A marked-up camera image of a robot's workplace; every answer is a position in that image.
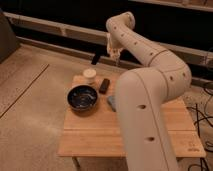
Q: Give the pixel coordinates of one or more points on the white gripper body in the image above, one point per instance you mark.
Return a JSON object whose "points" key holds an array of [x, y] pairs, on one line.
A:
{"points": [[112, 49]]}

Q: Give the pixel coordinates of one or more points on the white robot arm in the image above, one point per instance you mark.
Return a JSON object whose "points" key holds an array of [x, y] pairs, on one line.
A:
{"points": [[140, 93]]}

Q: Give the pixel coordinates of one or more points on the dark ceramic bowl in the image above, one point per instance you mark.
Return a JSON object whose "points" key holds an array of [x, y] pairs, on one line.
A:
{"points": [[82, 100]]}

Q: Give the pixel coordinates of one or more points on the black table leg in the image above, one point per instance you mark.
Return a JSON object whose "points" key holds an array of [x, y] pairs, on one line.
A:
{"points": [[96, 58]]}

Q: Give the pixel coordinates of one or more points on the white round cup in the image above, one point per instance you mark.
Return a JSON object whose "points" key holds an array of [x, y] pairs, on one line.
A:
{"points": [[89, 75]]}

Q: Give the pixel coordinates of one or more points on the black rectangular block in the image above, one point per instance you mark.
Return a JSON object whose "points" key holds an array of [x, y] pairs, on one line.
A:
{"points": [[104, 86]]}

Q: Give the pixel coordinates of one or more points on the blue sponge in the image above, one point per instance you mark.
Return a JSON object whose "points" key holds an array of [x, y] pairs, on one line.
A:
{"points": [[111, 102]]}

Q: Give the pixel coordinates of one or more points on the wooden table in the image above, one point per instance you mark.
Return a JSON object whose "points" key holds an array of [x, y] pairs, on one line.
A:
{"points": [[95, 133]]}

